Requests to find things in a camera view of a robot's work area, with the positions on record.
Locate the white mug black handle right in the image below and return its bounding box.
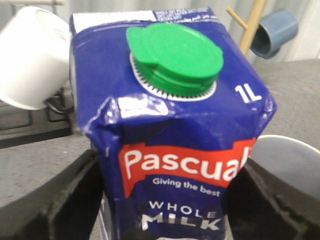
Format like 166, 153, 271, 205
0, 6, 71, 110

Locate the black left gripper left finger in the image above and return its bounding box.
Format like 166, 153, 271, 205
0, 150, 103, 240

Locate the wooden mug tree stand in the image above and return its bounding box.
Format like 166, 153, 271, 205
225, 0, 268, 56

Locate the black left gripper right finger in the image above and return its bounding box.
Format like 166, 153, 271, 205
227, 159, 320, 240

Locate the black wire mug rack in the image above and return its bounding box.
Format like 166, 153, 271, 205
0, 0, 76, 150

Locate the blue white milk carton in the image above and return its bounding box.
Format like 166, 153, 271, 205
69, 7, 277, 240

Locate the white cup on table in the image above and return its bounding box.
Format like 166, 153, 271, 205
250, 134, 320, 200

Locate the blue enamel mug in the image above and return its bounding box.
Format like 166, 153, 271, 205
250, 8, 299, 59

